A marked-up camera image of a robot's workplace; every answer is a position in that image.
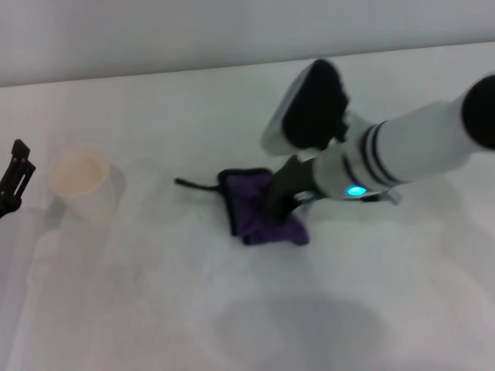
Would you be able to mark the white paper cup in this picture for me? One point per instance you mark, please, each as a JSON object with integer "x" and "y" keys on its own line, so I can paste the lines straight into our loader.
{"x": 89, "y": 189}

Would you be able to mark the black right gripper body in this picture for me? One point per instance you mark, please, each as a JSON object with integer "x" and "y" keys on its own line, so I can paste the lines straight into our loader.
{"x": 288, "y": 185}

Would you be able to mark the purple rag with black trim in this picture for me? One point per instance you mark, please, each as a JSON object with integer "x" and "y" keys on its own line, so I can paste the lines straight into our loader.
{"x": 247, "y": 197}

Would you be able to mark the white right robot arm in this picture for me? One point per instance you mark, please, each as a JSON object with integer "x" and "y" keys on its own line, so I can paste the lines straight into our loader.
{"x": 406, "y": 143}

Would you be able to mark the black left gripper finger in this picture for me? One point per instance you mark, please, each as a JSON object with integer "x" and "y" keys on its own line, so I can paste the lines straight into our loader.
{"x": 19, "y": 170}

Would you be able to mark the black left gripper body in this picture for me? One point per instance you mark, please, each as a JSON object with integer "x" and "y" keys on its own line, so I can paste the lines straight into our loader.
{"x": 5, "y": 205}

